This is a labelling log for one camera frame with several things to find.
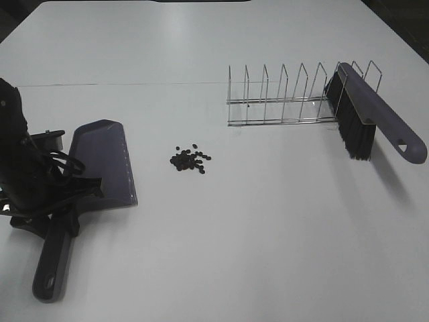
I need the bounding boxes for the chrome wire rack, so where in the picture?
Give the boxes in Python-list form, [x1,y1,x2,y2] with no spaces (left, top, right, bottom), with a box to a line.
[226,60,384,127]

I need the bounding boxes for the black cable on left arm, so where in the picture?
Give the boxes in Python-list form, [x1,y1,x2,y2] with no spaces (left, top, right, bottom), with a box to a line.
[40,150,86,177]

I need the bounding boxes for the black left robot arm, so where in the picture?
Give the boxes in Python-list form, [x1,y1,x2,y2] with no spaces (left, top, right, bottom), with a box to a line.
[1,80,102,237]

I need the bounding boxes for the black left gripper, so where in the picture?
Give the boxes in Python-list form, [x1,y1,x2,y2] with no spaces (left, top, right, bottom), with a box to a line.
[1,130,103,239]

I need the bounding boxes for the pile of coffee beans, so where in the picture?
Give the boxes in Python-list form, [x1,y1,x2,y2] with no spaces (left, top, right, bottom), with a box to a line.
[169,144,212,174]

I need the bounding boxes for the purple plastic dustpan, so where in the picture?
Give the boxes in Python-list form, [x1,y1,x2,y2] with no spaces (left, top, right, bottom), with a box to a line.
[32,119,138,303]

